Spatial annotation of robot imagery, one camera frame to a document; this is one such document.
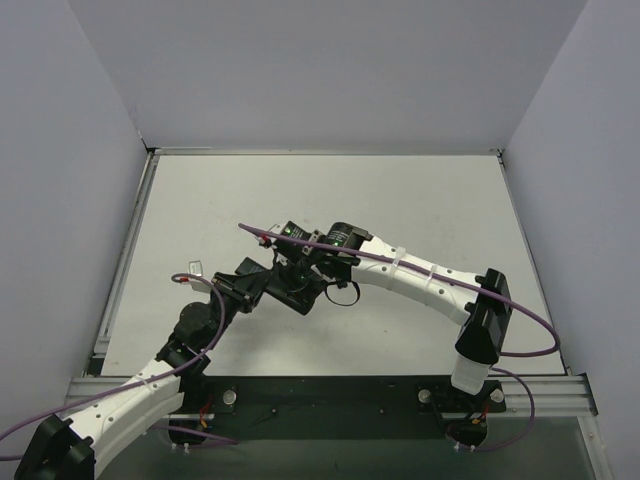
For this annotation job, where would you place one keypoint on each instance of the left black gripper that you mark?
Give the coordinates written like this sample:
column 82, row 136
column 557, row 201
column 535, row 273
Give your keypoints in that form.
column 232, row 288

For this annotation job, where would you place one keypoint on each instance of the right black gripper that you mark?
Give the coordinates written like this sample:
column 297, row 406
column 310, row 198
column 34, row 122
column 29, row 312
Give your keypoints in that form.
column 288, row 282

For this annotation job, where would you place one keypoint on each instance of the black remote control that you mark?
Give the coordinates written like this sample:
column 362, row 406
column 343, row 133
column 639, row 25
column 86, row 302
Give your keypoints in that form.
column 296, row 290

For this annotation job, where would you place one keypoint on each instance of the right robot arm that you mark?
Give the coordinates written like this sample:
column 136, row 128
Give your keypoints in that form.
column 477, row 303

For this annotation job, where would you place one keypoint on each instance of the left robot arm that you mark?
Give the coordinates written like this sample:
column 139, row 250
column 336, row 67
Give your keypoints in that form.
column 83, row 444

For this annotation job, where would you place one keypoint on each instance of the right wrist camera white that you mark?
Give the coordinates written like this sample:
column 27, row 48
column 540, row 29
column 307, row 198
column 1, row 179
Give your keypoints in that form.
column 283, row 252

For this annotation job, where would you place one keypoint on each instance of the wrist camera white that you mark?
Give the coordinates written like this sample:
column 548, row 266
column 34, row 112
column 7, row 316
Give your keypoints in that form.
column 195, row 270
column 283, row 252

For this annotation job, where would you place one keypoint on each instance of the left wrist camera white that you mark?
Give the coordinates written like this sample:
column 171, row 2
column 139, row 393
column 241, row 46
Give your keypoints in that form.
column 195, row 270

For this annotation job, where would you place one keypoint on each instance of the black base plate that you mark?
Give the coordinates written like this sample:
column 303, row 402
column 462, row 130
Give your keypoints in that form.
column 325, row 422

